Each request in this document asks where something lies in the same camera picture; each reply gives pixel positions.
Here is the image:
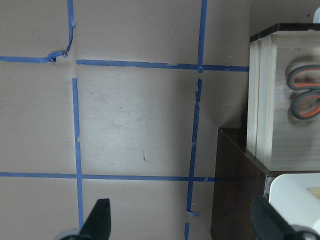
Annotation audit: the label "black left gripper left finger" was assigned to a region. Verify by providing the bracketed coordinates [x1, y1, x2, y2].
[79, 198, 111, 240]

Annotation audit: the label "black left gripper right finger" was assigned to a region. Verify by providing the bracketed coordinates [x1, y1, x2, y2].
[251, 197, 300, 240]

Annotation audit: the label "light wooden drawer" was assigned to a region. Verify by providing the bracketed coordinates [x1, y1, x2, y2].
[246, 23, 320, 171]

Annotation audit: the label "grey orange scissors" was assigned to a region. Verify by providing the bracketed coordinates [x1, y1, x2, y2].
[286, 64, 320, 120]

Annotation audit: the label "white drawer handle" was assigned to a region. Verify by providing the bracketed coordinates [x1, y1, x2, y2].
[313, 7, 320, 24]

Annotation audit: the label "cream plastic tray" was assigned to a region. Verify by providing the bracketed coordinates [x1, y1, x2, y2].
[268, 173, 320, 234]

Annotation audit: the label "dark brown wooden cabinet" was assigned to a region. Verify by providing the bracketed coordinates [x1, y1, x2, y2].
[210, 127, 273, 240]

